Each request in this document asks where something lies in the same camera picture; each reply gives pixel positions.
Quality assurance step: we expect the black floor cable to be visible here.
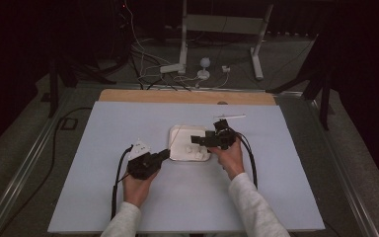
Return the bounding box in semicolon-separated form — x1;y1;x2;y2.
0;107;93;236

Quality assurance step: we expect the metal floor rail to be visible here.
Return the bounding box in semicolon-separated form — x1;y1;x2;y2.
304;95;379;237
0;87;77;237

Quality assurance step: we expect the white metal stand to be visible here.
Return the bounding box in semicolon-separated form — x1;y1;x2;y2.
178;0;274;81

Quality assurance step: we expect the person's left hand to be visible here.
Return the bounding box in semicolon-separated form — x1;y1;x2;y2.
122;167;161;208

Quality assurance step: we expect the white power strip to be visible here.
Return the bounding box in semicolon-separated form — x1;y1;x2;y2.
159;63;186;74

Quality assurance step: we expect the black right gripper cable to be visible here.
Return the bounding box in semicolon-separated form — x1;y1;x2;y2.
235;131;260;191

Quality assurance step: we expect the pale grey table mat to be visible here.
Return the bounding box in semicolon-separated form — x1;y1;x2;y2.
47;101;326;234

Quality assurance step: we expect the white round webcam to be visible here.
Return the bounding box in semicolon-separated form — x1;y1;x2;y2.
196;56;211;81

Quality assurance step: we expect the white rectangular tray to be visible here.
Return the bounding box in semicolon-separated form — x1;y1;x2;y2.
167;123;212;162

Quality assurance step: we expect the white cable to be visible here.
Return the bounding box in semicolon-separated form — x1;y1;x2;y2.
123;1;172;67

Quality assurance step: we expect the black tripod stand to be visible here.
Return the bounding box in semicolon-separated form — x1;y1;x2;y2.
265;33;332;131
47;57;117;119

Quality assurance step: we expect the person's right hand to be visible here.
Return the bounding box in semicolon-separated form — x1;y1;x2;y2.
208;138;246;182

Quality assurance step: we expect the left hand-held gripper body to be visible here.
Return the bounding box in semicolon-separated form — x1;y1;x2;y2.
126;139;166;181

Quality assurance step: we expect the thin wooden skewer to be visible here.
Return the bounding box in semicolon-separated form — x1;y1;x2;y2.
169;125;182;147

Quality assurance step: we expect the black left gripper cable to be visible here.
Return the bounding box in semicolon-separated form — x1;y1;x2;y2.
111;145;135;221

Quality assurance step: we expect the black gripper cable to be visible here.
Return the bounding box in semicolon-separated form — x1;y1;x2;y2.
235;131;260;191
111;145;135;221

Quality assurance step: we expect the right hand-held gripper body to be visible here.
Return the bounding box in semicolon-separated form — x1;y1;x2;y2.
205;113;247;151

